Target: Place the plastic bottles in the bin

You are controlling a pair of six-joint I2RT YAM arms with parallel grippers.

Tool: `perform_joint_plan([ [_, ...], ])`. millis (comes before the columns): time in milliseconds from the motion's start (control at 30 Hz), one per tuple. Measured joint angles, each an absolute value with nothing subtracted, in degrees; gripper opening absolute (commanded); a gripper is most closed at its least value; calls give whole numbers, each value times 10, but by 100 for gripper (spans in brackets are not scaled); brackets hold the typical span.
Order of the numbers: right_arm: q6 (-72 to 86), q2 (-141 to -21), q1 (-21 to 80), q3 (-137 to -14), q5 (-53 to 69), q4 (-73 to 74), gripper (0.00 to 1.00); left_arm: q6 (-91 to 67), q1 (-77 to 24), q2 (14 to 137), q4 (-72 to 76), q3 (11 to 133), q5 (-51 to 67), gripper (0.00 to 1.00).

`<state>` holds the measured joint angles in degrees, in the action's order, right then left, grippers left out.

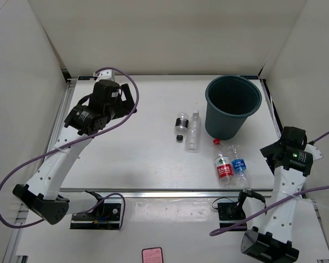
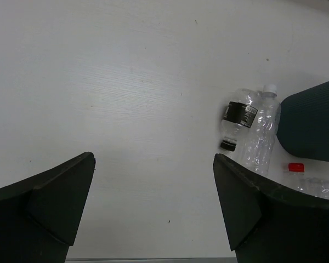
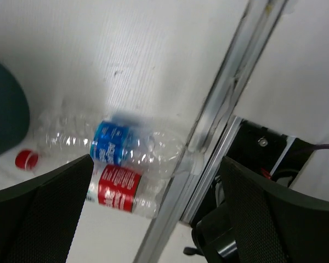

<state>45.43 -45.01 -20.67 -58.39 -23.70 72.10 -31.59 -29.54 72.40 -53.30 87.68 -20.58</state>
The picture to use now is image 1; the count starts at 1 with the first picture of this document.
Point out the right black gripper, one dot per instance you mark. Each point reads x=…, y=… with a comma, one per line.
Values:
x=267, y=152

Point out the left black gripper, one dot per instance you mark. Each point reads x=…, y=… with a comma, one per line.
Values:
x=129, y=103

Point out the blue label plastic bottle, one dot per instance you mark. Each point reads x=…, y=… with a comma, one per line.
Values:
x=241, y=172

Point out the red label plastic bottle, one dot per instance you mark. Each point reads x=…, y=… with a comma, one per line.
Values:
x=223, y=163

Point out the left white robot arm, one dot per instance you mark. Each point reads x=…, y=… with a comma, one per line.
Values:
x=41, y=194

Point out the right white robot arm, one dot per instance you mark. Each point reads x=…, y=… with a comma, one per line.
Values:
x=269, y=235

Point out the dark green plastic bin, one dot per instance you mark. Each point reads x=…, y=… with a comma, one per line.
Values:
x=230, y=101

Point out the black label plastic bottle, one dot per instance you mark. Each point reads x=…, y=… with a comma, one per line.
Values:
x=181, y=126

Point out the clear white cap bottle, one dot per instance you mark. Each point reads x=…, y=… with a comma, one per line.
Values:
x=193, y=134

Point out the pink smartphone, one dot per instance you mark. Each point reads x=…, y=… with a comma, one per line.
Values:
x=152, y=255

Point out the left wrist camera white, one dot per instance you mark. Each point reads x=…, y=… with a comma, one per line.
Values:
x=104, y=75

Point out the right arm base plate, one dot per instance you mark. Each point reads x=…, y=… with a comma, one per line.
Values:
x=230, y=212

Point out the aluminium table edge rail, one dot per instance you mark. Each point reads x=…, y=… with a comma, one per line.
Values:
x=161, y=193

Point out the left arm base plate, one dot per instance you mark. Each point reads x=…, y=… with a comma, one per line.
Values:
x=106, y=214

